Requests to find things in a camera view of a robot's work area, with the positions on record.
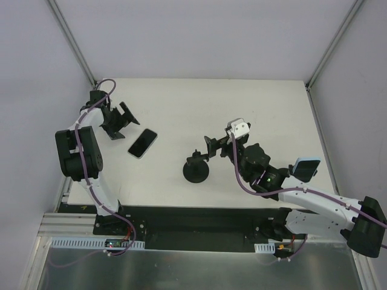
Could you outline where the black phone stand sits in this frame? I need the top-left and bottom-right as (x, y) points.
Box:
(183, 150), (209, 183)

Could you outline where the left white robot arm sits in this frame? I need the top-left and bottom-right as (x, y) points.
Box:
(55, 89), (140, 235)

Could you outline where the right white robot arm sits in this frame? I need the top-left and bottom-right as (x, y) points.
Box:
(204, 135), (386, 258)

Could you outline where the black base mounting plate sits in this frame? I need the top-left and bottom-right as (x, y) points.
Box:
(93, 206), (304, 253)

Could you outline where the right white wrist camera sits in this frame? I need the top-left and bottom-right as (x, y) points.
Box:
(225, 118), (250, 140)

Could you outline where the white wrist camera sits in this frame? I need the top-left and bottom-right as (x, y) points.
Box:
(88, 89), (108, 106)
(225, 118), (250, 140)

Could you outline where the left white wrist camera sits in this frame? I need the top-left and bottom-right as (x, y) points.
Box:
(88, 89), (108, 106)

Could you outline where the right aluminium frame post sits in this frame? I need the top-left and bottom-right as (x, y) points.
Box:
(305, 0), (366, 91)

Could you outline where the aluminium frame post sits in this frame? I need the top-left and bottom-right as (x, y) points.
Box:
(45, 0), (97, 87)
(305, 0), (366, 91)

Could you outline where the right white cable duct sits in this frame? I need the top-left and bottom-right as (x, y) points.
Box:
(254, 242), (284, 254)

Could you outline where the white cable duct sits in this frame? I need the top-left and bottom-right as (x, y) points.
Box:
(254, 242), (284, 254)
(51, 237), (145, 251)

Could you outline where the left white cable duct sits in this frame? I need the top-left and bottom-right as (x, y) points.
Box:
(51, 237), (145, 251)

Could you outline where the left aluminium frame post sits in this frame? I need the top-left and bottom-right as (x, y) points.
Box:
(45, 0), (97, 87)

